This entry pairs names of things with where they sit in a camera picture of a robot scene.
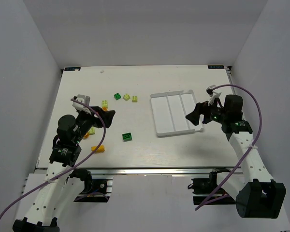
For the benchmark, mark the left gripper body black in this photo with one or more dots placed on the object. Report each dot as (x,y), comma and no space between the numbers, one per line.
(96,116)

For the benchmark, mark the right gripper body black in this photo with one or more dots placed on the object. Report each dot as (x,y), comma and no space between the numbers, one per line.
(202,112)

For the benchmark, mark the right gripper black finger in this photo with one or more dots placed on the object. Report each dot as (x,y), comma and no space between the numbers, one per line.
(201,107)
(194,117)

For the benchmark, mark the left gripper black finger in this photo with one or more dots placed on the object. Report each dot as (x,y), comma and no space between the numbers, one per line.
(99,110)
(107,117)

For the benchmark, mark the lime lego brick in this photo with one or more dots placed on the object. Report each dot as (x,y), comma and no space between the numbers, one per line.
(126,97)
(91,131)
(104,104)
(134,99)

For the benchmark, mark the dark green square lego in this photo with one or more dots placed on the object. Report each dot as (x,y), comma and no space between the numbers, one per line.
(117,96)

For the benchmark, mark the dark green lego brick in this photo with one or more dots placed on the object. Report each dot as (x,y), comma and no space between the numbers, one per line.
(127,137)

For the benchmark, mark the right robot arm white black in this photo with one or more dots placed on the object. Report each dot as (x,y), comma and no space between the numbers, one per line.
(259,195)

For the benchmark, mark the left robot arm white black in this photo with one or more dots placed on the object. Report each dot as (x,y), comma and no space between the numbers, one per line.
(63,180)

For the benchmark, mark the white three-compartment tray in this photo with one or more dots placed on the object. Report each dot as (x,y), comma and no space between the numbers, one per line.
(170,110)

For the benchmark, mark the yellow long lego brick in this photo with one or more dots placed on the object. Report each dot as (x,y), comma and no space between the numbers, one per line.
(99,149)

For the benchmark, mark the right corner label sticker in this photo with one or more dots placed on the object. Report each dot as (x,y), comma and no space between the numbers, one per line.
(216,67)

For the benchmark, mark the corner label sticker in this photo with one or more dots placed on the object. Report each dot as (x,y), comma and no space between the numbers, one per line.
(72,69)
(216,67)

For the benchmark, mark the left corner label sticker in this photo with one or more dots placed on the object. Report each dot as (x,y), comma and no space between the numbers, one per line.
(72,69)

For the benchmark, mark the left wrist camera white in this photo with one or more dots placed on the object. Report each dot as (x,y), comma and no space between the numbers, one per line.
(79,103)

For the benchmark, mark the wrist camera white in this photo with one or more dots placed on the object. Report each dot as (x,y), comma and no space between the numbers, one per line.
(213,93)
(79,103)

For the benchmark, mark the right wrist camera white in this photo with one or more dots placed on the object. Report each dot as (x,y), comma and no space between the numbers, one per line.
(213,93)

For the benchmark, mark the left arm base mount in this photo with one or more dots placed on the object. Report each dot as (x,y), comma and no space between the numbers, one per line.
(95,189)

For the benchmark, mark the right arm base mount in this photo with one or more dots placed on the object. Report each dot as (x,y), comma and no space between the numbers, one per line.
(202,187)

